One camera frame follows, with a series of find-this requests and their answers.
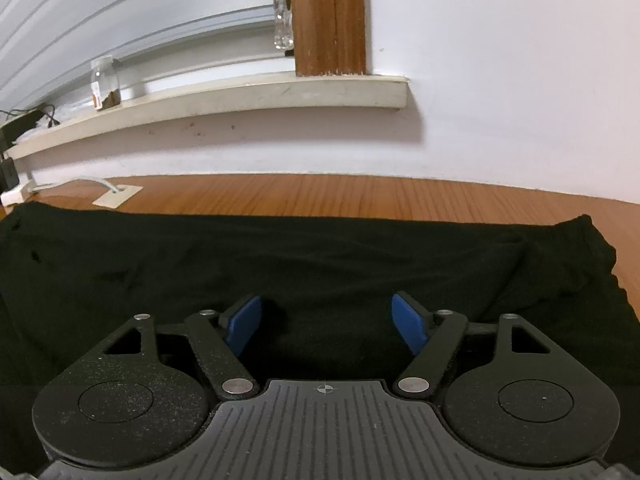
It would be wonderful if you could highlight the black device with cables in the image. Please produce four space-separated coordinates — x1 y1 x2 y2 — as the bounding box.
0 104 62 150

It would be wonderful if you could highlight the clear blind cord pull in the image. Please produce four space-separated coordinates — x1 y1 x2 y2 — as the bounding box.
272 0 297 52

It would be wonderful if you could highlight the small glass jar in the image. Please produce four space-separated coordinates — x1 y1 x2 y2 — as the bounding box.
90 56 123 112

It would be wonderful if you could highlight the white window blind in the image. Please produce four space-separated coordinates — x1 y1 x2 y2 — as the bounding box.
0 0 297 107

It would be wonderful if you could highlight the white power strip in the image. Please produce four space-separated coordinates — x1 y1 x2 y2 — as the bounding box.
0 181 34 207

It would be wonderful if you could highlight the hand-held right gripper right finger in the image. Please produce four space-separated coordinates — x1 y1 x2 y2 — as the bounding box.
391 291 552 402

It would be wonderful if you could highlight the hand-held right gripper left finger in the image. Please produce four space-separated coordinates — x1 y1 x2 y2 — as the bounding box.
100 295 264 402

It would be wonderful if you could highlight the black power adapter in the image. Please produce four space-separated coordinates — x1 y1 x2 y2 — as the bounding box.
0 156 19 192

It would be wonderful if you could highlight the wooden window frame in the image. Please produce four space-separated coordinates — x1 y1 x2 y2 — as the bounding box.
290 0 372 78

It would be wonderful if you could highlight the black garment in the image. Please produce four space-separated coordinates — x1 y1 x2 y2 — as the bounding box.
0 202 640 466

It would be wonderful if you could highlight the stone window sill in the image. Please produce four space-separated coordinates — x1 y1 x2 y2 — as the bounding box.
4 74 409 162

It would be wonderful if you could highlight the white cable grommet plate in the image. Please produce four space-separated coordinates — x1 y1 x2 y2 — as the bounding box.
91 184 144 209

